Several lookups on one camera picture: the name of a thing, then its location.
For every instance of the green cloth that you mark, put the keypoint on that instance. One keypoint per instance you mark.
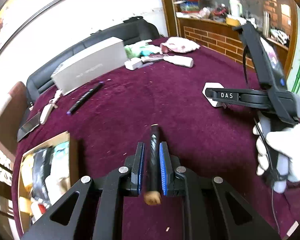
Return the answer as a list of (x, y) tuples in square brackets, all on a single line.
[(141, 48)]

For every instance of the white gloved right hand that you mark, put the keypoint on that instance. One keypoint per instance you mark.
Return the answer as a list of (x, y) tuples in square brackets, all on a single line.
[(286, 142)]

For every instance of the white tube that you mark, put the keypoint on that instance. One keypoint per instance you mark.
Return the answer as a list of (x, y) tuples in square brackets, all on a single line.
[(180, 60)]

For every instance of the yellow packet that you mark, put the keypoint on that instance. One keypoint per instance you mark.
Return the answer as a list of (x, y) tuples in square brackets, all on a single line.
[(27, 180)]

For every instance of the white thermos mug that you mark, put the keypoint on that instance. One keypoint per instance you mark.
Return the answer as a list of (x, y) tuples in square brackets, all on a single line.
[(235, 8)]

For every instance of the red ring blister pack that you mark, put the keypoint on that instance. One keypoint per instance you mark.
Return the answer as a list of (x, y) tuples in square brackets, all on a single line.
[(39, 207)]

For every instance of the pink cloth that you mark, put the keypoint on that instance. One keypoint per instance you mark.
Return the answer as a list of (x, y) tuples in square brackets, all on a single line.
[(178, 45)]

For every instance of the yellow-capped black marker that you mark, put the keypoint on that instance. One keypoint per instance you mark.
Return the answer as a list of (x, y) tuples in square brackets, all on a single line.
[(152, 195)]

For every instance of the purple-capped black marker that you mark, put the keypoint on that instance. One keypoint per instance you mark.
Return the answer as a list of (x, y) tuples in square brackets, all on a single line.
[(84, 98)]

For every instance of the cardboard box tray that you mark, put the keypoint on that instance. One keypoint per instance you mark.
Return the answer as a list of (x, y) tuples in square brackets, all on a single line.
[(55, 187)]

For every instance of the teal cartoon tissue pack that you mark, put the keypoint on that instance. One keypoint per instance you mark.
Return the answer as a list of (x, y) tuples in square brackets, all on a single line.
[(60, 161)]

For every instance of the black smartphone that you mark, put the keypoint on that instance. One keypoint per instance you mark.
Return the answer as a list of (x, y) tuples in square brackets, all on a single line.
[(28, 127)]

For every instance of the grey rectangular box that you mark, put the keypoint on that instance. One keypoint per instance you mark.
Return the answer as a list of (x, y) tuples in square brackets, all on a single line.
[(89, 64)]

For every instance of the white medicine bottle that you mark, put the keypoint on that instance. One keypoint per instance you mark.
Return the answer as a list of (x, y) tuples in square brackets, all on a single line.
[(211, 95)]

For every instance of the wooden cabinet shelf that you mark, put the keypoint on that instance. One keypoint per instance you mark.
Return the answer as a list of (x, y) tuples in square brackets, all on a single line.
[(216, 36)]

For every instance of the small white box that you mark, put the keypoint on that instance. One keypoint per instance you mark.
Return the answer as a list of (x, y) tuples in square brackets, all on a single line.
[(133, 63)]

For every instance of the black snack packet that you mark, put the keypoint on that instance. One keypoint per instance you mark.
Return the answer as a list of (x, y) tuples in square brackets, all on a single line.
[(41, 170)]

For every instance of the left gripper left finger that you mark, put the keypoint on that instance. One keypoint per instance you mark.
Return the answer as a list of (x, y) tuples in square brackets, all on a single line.
[(137, 169)]

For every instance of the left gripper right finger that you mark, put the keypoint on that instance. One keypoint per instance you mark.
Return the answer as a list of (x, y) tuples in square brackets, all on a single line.
[(166, 169)]

